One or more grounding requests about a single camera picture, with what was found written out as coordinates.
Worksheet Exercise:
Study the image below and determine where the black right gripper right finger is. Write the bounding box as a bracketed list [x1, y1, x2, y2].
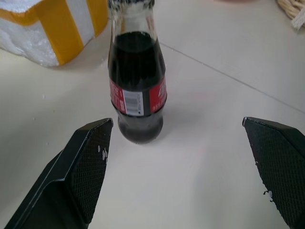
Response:
[242, 116, 305, 229]

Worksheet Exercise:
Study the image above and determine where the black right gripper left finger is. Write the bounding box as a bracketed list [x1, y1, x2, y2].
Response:
[0, 117, 114, 229]

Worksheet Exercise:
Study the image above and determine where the glass cola bottle red label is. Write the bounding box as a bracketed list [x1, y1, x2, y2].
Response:
[106, 0, 167, 146]

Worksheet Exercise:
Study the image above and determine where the white foam box yellow tape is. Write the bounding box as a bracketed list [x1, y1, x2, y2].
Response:
[0, 0, 108, 66]

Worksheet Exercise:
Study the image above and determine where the pink round object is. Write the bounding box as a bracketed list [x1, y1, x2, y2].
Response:
[213, 0, 254, 5]

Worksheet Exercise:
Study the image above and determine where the cream woven rope basket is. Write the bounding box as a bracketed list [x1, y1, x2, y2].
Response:
[276, 0, 305, 31]

